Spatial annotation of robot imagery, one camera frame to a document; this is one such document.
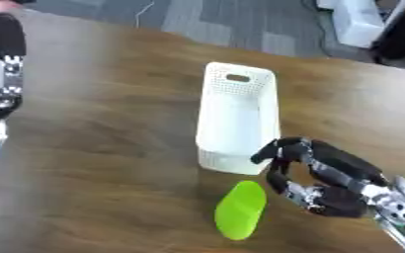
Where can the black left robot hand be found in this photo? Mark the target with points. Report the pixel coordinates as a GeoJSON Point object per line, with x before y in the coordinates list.
{"type": "Point", "coordinates": [3, 66]}

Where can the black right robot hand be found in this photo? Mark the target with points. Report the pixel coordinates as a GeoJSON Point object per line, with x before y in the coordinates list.
{"type": "Point", "coordinates": [333, 178]}

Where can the green oval flat object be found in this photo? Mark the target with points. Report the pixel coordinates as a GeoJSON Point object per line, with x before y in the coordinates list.
{"type": "Point", "coordinates": [241, 210]}

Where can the white perforated plastic basket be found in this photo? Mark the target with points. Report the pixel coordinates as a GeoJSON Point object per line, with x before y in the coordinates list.
{"type": "Point", "coordinates": [238, 125]}

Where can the white machine on floor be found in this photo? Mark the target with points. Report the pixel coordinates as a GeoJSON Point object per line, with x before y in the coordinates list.
{"type": "Point", "coordinates": [361, 19]}

